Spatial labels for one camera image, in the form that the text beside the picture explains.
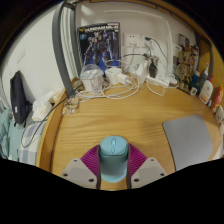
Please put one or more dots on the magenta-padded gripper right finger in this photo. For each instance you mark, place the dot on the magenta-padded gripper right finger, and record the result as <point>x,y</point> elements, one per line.
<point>148,171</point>

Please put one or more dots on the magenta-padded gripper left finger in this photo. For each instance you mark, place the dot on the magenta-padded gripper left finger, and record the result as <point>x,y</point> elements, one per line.
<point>78,171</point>

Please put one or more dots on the light blue computer mouse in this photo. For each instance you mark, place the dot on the light blue computer mouse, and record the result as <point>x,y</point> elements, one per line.
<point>113,160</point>

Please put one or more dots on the grey mouse pad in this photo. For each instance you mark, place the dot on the grey mouse pad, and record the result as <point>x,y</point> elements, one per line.
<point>188,141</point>

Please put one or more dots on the teal checkered blanket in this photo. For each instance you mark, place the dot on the teal checkered blanket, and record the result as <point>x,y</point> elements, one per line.
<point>28,140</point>

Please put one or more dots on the clear snack packet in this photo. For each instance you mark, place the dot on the clear snack packet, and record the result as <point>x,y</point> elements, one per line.
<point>70,105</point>

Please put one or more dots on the white crumpled plastic bag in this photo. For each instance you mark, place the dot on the white crumpled plastic bag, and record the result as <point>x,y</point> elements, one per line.
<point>41,106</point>

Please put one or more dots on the white power strip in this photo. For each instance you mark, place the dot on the white power strip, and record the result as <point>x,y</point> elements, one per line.
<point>161,81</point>

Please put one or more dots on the white mug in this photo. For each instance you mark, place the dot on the white mug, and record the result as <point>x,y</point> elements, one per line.
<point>220,114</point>

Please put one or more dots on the small white desk clock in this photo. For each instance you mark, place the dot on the small white desk clock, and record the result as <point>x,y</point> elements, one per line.
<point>193,91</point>

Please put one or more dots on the clear domed plastic cup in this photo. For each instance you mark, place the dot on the clear domed plastic cup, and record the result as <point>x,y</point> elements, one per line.
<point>91,78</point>

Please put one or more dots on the black bag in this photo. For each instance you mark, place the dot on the black bag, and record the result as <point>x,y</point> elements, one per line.
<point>18,98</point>

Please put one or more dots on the small white charger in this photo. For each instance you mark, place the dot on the small white charger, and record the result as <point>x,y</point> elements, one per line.
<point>122,79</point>

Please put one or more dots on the white pump lotion bottle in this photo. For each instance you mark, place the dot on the white pump lotion bottle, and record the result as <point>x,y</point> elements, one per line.
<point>206,91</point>

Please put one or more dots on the red yellow snack can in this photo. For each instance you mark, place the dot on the red yellow snack can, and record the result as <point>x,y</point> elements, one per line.
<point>218,98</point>

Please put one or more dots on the black power adapter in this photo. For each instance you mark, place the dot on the black power adapter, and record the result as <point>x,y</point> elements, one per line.
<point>153,70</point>

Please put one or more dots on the golden robot figurine set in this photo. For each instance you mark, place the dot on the golden robot figurine set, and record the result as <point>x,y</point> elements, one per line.
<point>186,63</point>

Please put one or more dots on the robot model kit box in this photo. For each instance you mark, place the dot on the robot model kit box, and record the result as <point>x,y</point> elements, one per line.
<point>98,45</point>

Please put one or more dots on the grey metal desk frame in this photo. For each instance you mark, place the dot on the grey metal desk frame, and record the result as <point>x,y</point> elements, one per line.
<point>61,50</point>

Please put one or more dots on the white wall socket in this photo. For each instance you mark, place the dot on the white wall socket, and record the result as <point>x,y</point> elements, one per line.
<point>155,43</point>
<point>132,39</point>

